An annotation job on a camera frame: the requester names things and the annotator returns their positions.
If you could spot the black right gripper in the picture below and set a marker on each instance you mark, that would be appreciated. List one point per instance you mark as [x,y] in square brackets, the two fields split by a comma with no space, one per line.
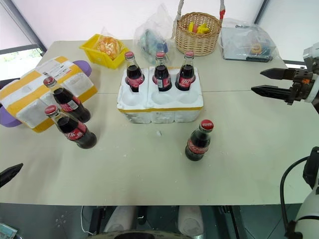
[300,85]

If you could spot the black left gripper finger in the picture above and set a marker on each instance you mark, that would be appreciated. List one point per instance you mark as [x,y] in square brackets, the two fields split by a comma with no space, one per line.
[10,173]

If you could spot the bag with orange items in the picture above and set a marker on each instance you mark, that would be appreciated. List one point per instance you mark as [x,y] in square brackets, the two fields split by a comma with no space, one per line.
[108,46]

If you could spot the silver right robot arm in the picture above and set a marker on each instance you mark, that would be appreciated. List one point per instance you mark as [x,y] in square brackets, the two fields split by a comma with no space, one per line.
[310,214]

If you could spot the bagged grey device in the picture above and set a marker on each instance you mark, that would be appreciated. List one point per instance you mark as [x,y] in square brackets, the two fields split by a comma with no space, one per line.
[246,44]

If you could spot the dark window post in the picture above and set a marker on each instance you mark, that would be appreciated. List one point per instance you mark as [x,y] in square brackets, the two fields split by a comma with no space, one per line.
[262,11]

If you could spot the cola glass bottle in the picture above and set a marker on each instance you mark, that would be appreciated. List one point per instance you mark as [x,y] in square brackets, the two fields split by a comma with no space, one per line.
[185,77]
[162,74]
[198,144]
[67,102]
[74,132]
[134,74]

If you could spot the white rounded robot leg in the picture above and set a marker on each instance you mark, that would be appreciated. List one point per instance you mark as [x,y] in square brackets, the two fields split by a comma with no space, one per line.
[190,220]
[120,219]

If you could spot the white foam bottle tray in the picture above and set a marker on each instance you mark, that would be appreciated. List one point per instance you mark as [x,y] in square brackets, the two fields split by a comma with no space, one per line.
[159,107]

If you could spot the teal packet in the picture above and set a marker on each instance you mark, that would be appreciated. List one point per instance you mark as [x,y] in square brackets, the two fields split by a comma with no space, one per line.
[7,231]

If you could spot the dark window frame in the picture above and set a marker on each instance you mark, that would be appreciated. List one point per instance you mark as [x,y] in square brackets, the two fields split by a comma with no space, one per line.
[22,23]

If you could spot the dark rounded robot torso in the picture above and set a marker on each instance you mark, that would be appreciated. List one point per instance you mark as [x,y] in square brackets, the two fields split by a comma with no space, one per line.
[144,235]

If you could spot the yellow toy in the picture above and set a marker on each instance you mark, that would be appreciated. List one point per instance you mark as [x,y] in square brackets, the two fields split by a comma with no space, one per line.
[198,28]

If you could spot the foam box with yellow tape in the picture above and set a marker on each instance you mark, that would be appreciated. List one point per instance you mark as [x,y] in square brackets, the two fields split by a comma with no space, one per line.
[37,99]

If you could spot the clear bag with blue items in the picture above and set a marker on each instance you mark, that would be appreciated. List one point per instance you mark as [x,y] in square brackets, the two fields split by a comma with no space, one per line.
[152,37]

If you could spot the yellow plastic bin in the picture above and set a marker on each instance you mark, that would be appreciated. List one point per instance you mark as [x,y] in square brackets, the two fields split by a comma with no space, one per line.
[104,58]

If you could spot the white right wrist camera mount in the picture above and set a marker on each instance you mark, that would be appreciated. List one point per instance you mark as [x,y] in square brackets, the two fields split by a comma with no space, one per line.
[311,53]

